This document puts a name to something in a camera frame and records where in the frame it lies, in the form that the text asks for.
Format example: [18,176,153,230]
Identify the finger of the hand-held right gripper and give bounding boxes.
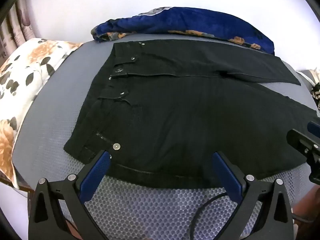
[307,121,320,137]
[286,129,320,156]

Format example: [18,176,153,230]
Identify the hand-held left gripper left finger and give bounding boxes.
[28,150,112,240]

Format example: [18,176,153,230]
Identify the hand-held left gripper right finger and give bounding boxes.
[211,151,294,240]

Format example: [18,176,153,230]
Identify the black pants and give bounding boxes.
[64,40,319,189]

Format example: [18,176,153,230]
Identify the dark patterned cloth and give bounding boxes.
[310,80,320,111]

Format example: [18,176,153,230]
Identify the white grey cloth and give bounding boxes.
[296,67,320,87]

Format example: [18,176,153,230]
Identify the grey bed mattress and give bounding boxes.
[11,40,320,240]

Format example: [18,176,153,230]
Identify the white floral pillow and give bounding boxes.
[0,38,84,189]

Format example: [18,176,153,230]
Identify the blue floral blanket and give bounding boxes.
[90,6,275,55]

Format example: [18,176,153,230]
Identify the striped curtain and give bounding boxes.
[0,0,42,65]

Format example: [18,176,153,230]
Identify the black cable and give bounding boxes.
[189,192,228,240]

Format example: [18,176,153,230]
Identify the wooden bed frame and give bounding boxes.
[14,177,34,196]

